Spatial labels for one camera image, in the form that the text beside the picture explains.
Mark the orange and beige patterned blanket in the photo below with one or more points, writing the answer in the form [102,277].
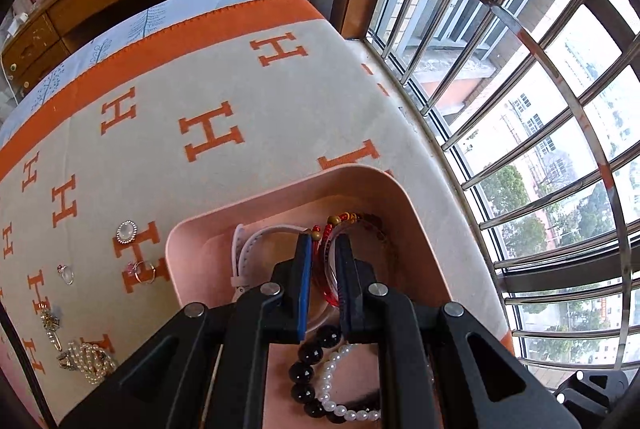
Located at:
[200,189]

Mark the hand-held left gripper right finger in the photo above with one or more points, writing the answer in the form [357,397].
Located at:
[345,289]

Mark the metal window grille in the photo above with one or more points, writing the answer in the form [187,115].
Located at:
[525,39]

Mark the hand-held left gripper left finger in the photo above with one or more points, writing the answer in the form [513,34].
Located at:
[303,289]

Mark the blue tree print bedsheet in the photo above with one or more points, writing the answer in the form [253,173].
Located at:
[150,16]

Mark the gold brooch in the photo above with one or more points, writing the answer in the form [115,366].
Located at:
[50,323]

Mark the pink jewelry box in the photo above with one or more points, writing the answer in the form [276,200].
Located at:
[210,259]

